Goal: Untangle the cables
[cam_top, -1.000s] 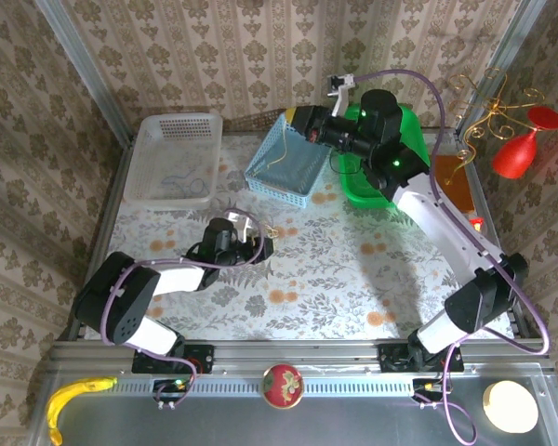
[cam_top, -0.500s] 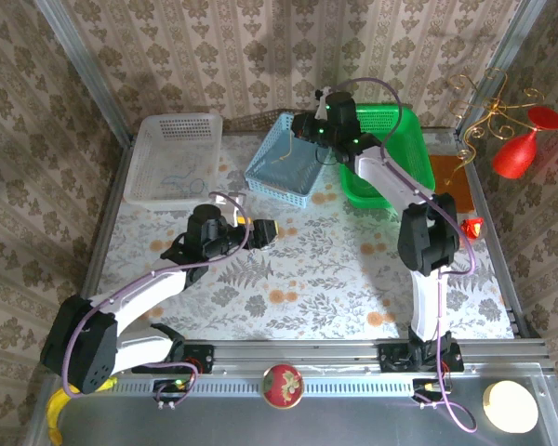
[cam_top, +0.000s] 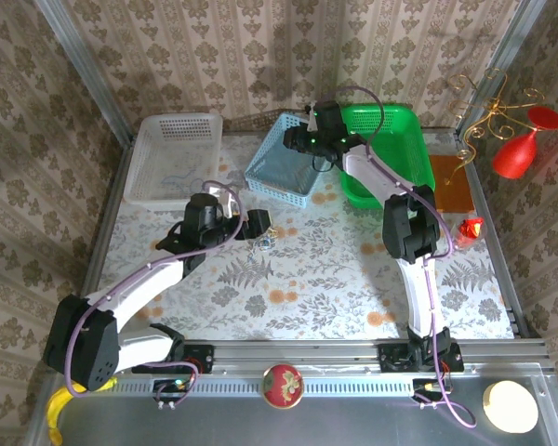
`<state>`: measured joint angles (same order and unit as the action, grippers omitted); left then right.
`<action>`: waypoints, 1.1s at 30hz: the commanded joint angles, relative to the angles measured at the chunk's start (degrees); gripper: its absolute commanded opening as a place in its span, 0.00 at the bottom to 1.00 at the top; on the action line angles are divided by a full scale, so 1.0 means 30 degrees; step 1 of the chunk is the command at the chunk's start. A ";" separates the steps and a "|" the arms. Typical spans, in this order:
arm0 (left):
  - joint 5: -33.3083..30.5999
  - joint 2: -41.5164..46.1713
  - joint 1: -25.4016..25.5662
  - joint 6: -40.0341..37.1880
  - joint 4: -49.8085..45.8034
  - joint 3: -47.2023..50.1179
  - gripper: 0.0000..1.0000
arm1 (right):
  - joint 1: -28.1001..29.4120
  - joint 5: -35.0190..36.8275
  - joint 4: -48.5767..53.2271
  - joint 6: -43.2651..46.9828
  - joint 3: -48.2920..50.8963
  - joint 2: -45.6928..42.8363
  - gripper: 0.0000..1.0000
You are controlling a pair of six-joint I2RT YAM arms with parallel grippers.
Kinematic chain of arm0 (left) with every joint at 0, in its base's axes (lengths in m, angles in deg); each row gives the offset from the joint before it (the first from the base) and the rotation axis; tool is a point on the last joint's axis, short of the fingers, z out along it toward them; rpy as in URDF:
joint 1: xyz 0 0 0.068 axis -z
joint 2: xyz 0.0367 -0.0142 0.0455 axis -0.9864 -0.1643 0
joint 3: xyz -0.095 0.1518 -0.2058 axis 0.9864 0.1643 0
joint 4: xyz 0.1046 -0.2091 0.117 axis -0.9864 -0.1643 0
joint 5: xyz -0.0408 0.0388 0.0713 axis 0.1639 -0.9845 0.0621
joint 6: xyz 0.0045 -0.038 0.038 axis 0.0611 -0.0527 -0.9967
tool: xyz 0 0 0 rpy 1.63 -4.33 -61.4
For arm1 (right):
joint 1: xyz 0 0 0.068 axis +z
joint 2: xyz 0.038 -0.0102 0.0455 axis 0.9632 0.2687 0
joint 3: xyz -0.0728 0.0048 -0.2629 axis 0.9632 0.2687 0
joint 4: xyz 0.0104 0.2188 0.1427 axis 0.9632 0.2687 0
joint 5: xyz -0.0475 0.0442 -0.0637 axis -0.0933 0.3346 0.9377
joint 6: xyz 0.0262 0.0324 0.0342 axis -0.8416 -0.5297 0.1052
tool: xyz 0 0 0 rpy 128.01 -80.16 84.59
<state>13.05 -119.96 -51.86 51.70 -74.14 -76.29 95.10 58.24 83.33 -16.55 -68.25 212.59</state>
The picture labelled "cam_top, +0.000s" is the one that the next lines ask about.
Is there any floral tablecloth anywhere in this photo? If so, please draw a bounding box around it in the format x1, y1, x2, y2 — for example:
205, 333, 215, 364
86, 132, 515, 340

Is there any red wine glass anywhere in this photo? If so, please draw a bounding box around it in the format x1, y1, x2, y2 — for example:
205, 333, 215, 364
491, 105, 558, 180

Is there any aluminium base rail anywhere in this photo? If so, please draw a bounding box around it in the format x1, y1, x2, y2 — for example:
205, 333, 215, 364
46, 338, 552, 376

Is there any aluminium frame post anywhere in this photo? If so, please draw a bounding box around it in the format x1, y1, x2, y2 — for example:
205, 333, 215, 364
455, 0, 548, 136
33, 0, 136, 146

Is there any yellow banana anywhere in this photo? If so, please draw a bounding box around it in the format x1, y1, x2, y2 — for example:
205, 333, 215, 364
45, 375, 119, 446

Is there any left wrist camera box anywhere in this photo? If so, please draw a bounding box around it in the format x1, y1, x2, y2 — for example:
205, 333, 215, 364
203, 181, 242, 219

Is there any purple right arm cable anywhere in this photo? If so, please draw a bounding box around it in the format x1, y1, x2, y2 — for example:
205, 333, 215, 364
325, 85, 478, 428

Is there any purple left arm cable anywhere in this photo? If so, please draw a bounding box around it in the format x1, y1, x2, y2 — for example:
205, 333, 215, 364
63, 179, 247, 411

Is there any orange mat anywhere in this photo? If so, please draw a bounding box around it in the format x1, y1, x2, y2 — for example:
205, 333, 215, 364
427, 154, 476, 215

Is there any green plastic basket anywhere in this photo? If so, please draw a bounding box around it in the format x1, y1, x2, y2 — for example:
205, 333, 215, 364
333, 104, 437, 210

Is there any gold wire ornament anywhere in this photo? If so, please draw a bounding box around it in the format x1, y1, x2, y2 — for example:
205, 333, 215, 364
445, 68, 548, 185

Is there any slotted grey cable duct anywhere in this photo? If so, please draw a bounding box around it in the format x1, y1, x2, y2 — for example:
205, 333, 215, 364
115, 376, 418, 396

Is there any blue plastic basket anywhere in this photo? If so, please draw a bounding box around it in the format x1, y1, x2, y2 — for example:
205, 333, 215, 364
244, 111, 336, 209

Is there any white cable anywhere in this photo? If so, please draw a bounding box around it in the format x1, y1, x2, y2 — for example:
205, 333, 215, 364
246, 226, 280, 264

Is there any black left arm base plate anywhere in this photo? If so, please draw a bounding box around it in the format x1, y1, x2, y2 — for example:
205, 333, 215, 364
130, 343, 215, 375

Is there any red foil candy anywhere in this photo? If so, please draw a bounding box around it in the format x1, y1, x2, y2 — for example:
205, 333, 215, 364
459, 218, 485, 238

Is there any cream round disc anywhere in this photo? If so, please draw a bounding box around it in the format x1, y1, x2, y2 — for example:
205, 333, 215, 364
482, 380, 539, 434

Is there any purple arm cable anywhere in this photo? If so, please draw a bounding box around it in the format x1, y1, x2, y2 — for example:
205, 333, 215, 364
63, 179, 247, 411
325, 85, 478, 428

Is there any small black connector board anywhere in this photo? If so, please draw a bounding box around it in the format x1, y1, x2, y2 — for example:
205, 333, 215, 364
412, 378, 450, 403
153, 378, 187, 403

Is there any red round pincushion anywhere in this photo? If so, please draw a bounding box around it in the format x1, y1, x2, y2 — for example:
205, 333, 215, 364
261, 363, 305, 410

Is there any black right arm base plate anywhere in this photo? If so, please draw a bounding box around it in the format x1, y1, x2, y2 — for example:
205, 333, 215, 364
378, 342, 466, 374

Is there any white plastic basket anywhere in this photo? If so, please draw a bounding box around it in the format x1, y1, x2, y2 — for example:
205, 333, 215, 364
123, 112, 225, 205

